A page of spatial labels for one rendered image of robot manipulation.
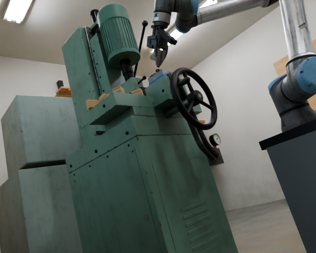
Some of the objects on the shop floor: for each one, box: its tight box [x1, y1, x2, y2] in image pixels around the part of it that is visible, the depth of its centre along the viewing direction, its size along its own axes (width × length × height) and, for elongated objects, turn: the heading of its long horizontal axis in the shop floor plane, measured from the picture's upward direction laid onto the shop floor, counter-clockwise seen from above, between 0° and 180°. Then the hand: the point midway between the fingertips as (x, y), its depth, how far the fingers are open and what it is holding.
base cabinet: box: [68, 135, 239, 253], centre depth 135 cm, size 45×58×71 cm
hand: (159, 65), depth 139 cm, fingers closed
